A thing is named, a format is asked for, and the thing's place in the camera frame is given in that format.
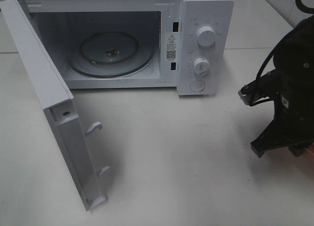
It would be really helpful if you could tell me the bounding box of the white microwave oven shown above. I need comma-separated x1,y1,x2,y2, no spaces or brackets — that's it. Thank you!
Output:
17,0,234,96

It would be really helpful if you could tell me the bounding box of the white bread sandwich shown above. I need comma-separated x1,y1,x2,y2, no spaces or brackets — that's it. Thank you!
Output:
302,143,314,162

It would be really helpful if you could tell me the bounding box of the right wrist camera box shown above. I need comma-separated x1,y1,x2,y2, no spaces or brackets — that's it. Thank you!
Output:
238,70,282,106

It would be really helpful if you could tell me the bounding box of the white microwave knob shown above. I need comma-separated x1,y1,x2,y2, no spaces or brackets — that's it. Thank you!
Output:
193,57,210,76
196,25,216,47

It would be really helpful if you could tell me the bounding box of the white lower microwave knob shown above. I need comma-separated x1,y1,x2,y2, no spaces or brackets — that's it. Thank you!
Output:
193,57,210,76

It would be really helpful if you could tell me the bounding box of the white upper microwave knob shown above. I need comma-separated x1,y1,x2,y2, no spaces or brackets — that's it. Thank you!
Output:
196,25,216,47

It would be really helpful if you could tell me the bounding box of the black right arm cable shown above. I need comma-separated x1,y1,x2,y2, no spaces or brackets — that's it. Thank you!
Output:
247,0,314,106

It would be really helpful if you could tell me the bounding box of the glass microwave turntable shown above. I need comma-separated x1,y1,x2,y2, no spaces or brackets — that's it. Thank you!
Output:
69,31,156,78

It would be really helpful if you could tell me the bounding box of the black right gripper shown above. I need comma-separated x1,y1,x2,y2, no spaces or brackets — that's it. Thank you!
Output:
251,86,314,157

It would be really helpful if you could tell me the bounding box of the white microwave door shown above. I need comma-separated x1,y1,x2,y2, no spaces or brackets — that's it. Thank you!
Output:
0,0,109,211

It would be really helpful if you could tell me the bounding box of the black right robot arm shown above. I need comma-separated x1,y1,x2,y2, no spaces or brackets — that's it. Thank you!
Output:
250,17,314,157

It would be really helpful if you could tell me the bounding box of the round microwave door button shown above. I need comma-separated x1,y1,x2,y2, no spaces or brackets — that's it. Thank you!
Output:
190,80,205,92

